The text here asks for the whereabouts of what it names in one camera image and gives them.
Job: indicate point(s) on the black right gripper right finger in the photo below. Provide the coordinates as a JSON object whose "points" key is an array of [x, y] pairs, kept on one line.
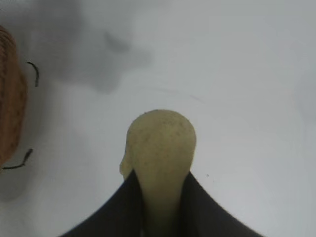
{"points": [[205, 217]]}

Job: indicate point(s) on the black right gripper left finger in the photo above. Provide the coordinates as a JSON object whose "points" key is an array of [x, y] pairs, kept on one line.
{"points": [[118, 214]]}

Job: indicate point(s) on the pale yellow egg yolk pastry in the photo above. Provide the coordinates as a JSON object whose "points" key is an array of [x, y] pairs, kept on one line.
{"points": [[160, 148]]}

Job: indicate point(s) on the brown woven wicker basket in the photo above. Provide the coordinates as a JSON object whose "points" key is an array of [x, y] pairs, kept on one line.
{"points": [[12, 103]]}

